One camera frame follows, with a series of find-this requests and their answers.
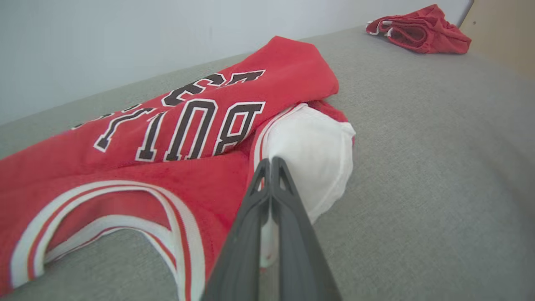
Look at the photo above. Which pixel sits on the beige wooden panel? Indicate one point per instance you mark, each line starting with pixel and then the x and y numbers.
pixel 505 29

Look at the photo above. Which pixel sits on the red shorts with white stripe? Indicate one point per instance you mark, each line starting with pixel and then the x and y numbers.
pixel 434 37

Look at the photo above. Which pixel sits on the red jersey with white sleeves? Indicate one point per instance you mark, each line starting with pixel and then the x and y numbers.
pixel 125 167

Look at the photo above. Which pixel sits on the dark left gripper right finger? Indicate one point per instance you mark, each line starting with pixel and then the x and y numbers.
pixel 301 267

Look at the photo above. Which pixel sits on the grey fabric sofa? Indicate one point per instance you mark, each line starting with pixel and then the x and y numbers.
pixel 418 167

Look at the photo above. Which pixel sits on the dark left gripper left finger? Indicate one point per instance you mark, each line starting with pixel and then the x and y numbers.
pixel 242 259

